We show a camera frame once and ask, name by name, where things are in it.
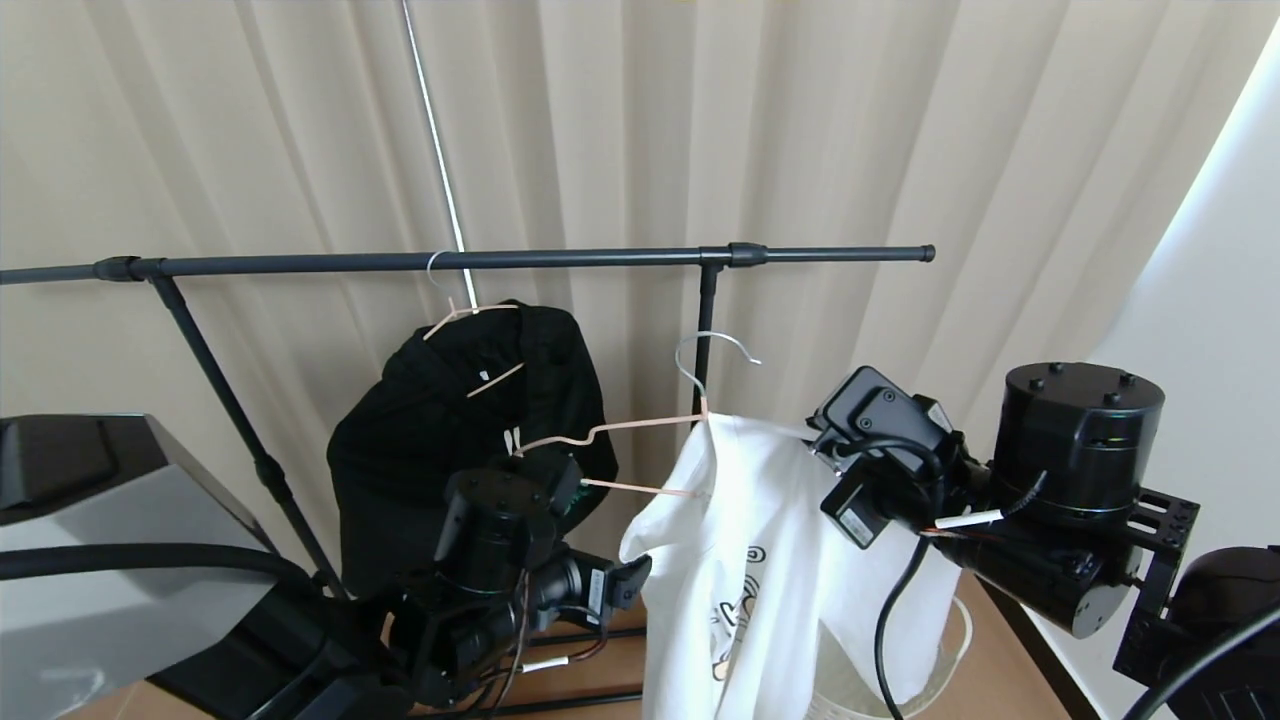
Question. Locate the black clothes rack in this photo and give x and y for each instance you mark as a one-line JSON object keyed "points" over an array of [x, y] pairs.
{"points": [[300, 264]]}

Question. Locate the beige curtain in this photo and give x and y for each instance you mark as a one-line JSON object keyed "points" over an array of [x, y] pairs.
{"points": [[700, 100]]}

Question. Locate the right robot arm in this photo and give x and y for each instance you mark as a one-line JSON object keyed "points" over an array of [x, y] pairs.
{"points": [[1080, 440]]}

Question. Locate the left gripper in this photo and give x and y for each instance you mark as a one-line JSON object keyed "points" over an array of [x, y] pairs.
{"points": [[580, 590]]}

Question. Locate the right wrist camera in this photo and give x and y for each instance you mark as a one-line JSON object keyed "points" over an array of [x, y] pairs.
{"points": [[880, 410]]}

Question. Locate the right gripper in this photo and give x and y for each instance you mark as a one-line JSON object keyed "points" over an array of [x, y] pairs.
{"points": [[1040, 580]]}

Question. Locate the white laundry basket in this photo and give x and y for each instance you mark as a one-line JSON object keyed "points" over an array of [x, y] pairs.
{"points": [[940, 680]]}

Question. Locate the black shorts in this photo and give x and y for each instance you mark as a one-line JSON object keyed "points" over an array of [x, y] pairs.
{"points": [[400, 480]]}

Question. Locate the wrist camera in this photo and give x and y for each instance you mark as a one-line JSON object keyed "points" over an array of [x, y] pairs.
{"points": [[880, 410], [548, 478]]}

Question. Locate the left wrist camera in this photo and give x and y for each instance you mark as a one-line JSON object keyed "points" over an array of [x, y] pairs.
{"points": [[548, 478]]}

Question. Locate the white garment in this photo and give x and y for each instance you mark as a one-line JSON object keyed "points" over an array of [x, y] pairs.
{"points": [[700, 540]]}

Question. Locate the pink clothes hanger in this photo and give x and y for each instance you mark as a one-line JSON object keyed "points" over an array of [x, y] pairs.
{"points": [[640, 423], [495, 380]]}

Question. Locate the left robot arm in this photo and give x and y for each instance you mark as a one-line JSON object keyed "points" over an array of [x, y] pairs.
{"points": [[100, 560]]}

